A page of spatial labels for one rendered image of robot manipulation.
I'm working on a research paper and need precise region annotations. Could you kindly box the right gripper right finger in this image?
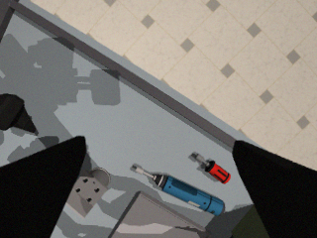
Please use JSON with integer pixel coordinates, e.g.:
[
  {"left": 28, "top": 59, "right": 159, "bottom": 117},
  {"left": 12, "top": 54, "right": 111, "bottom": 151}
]
[{"left": 232, "top": 140, "right": 317, "bottom": 238}]

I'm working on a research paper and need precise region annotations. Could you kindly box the red-handled screwdriver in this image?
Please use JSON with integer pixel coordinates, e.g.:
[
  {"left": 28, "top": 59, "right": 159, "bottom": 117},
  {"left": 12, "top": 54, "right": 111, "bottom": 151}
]
[{"left": 195, "top": 154, "right": 231, "bottom": 183}]

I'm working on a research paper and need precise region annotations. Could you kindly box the blue cordless screwdriver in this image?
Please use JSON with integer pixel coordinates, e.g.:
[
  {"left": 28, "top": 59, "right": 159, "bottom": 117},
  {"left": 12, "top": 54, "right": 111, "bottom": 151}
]
[{"left": 136, "top": 167, "right": 225, "bottom": 216}]

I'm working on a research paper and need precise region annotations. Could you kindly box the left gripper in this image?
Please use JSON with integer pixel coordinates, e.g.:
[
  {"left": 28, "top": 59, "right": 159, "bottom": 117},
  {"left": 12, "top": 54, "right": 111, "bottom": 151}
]
[{"left": 0, "top": 94, "right": 37, "bottom": 133}]

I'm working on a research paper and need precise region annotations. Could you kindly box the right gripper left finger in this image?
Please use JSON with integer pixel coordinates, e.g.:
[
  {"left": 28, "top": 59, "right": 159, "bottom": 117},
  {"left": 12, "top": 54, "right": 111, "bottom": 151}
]
[{"left": 0, "top": 136, "right": 86, "bottom": 238}]

